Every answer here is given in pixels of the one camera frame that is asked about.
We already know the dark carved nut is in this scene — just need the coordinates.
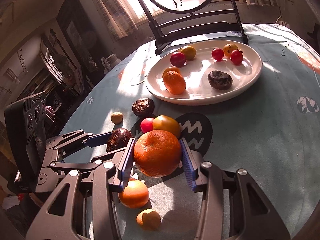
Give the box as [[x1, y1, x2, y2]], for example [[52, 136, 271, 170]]
[[132, 97, 155, 118], [106, 128, 133, 152]]

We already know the big orange tangerine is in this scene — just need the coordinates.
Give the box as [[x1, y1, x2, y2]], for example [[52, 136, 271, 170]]
[[134, 129, 182, 177]]

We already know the red cherry tomato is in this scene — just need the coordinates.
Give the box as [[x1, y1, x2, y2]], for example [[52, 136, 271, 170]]
[[211, 48, 225, 61]]

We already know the small red tomato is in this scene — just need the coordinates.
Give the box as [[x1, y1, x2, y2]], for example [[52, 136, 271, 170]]
[[230, 49, 243, 65]]

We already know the tan round kiwi fruit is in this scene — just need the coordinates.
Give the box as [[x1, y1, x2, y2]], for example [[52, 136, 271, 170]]
[[111, 112, 124, 125]]

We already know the orange fruit near edge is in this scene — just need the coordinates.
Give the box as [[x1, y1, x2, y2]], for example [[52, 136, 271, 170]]
[[118, 179, 149, 209]]

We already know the red tomato on coaster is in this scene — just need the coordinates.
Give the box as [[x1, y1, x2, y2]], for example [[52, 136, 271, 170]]
[[140, 118, 154, 133]]

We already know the yellow orange fruit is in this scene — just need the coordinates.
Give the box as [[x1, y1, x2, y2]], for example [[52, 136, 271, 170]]
[[152, 115, 181, 138]]

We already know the white jug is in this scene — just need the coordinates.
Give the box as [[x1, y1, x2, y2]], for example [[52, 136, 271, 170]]
[[101, 54, 121, 73]]

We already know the pale yellow small fruit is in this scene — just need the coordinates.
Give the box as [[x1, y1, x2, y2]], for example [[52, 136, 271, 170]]
[[136, 209, 161, 231]]

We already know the light blue tablecloth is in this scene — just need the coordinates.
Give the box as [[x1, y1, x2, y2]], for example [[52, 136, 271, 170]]
[[61, 24, 319, 239]]

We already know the large orange on plate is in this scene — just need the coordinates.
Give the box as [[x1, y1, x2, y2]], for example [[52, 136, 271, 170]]
[[163, 70, 186, 95]]

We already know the black round patterned coaster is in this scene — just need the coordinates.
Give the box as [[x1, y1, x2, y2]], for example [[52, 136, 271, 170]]
[[130, 112, 213, 157]]

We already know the small orange on plate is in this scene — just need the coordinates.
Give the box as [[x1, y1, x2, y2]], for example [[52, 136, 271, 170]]
[[162, 66, 181, 77]]

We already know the dark red plum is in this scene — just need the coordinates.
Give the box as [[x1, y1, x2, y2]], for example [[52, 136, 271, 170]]
[[170, 51, 187, 67]]

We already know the checked curtain left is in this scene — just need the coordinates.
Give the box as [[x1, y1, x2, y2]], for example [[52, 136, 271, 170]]
[[93, 0, 138, 41]]

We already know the white oval plate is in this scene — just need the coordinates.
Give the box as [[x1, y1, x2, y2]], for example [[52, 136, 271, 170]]
[[145, 40, 263, 106]]

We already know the yellow green plum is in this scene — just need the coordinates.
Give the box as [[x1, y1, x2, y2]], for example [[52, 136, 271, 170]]
[[181, 46, 196, 61]]

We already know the dark dried fruit on plate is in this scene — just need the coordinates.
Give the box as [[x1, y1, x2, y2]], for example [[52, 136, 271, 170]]
[[208, 70, 233, 90]]

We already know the round painted screen stand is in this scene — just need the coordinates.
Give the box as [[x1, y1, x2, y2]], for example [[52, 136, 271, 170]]
[[138, 0, 248, 55]]

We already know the yellow spotted small fruit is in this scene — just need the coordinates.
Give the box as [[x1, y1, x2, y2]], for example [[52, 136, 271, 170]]
[[223, 43, 239, 58]]

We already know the black camera box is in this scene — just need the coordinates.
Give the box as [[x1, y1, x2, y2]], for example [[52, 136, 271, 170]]
[[4, 92, 46, 182]]

